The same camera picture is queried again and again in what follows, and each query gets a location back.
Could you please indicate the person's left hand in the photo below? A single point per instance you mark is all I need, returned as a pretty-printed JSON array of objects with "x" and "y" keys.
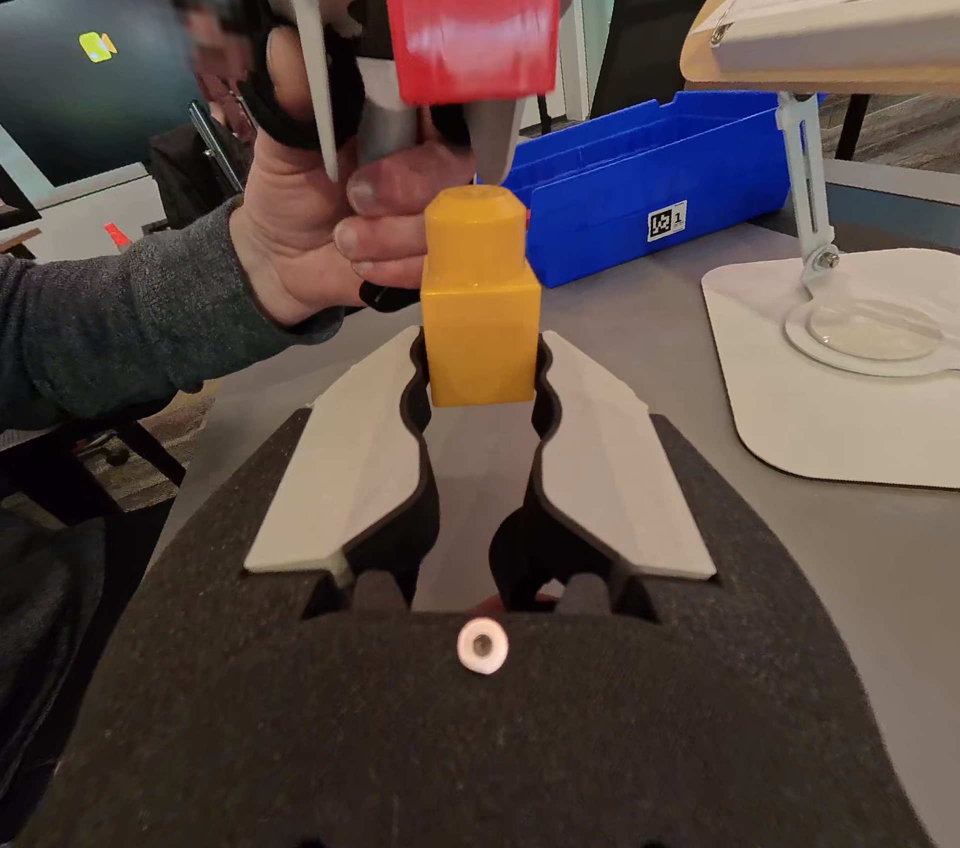
[{"x": 292, "y": 226}]

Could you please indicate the wooden book stand white base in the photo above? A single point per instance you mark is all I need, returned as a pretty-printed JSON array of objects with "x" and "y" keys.
[{"x": 825, "y": 413}]

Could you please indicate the person's left forearm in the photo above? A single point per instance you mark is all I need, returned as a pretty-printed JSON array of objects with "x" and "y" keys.
[{"x": 112, "y": 323}]

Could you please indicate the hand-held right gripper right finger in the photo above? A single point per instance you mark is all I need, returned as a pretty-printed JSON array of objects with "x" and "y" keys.
[{"x": 615, "y": 481}]

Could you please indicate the black office chair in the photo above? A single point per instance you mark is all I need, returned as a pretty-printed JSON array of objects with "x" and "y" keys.
[{"x": 660, "y": 38}]

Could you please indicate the yellow toy block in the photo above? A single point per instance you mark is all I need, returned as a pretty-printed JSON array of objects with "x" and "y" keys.
[{"x": 480, "y": 338}]

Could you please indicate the grey desk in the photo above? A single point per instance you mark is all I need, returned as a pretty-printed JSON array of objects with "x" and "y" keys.
[{"x": 862, "y": 600}]

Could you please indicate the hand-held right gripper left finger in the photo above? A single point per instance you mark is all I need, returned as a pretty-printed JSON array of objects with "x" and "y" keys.
[{"x": 352, "y": 473}]

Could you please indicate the orange traffic cone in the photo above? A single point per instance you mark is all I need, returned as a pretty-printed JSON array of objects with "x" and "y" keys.
[{"x": 116, "y": 235}]

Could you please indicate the blue plastic bin with tag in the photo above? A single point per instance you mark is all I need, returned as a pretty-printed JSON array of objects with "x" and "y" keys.
[{"x": 637, "y": 188}]

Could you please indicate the large black monitor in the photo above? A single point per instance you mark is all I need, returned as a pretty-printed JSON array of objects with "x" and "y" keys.
[{"x": 67, "y": 98}]

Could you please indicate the person's torso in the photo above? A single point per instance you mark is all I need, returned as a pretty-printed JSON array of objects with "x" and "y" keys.
[{"x": 37, "y": 638}]

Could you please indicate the dark jacket on chair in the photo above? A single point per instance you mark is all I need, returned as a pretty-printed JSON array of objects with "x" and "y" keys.
[{"x": 187, "y": 173}]

